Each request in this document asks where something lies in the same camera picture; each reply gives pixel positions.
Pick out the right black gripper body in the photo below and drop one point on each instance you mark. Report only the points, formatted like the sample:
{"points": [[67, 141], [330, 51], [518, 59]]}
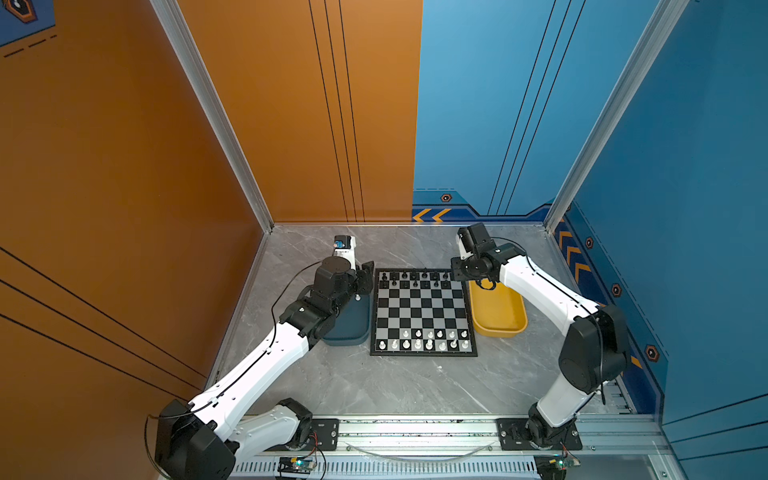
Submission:
{"points": [[464, 269]]}

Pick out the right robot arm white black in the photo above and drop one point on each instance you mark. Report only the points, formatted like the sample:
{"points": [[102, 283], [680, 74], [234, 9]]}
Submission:
{"points": [[595, 349]]}

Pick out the teal plastic tray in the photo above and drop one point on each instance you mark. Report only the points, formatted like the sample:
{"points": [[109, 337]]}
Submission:
{"points": [[352, 327]]}

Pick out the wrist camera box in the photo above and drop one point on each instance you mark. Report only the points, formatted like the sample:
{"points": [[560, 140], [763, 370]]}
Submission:
{"points": [[474, 240], [344, 247]]}

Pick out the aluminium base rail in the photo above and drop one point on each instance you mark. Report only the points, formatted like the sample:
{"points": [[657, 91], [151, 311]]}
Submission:
{"points": [[452, 435]]}

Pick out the yellow plastic tray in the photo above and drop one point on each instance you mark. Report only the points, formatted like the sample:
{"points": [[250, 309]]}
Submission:
{"points": [[497, 313]]}

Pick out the right green circuit board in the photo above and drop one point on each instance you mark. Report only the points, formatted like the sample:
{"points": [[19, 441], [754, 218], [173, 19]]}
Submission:
{"points": [[561, 463]]}

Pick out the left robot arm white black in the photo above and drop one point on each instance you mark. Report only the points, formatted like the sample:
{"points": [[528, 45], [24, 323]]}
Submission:
{"points": [[207, 436]]}

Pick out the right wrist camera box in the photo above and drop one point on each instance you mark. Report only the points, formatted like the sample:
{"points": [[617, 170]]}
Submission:
{"points": [[474, 240]]}

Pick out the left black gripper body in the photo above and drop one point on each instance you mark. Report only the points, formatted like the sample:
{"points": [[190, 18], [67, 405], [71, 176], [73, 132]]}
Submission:
{"points": [[359, 284]]}

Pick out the green circuit board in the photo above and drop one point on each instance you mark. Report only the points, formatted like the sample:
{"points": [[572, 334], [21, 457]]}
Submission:
{"points": [[296, 467], [561, 463]]}

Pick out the left green circuit board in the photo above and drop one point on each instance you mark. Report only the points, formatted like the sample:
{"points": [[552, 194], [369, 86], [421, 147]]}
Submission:
{"points": [[296, 467]]}

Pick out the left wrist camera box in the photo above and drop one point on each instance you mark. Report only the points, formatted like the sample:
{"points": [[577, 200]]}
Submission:
{"points": [[344, 247]]}

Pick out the black and white chessboard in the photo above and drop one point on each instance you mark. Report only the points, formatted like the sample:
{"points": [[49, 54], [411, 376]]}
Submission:
{"points": [[421, 313]]}

